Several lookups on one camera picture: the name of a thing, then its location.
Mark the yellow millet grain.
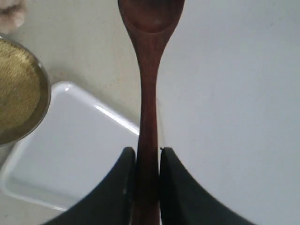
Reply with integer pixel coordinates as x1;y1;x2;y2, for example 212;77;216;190
0;39;41;138

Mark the steel bowl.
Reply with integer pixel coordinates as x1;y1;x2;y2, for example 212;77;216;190
0;37;51;146

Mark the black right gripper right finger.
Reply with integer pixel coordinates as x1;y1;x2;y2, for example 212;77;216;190
159;147;251;225

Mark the white rectangular plastic tray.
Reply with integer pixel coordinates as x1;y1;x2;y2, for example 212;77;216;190
0;82;139;211

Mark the dark red wooden spoon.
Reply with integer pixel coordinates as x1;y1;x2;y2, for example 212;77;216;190
118;0;185;225

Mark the beige teddy bear striped sweater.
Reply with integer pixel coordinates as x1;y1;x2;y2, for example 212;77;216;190
0;0;27;34

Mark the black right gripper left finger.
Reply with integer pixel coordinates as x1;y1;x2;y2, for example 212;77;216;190
45;147;135;225

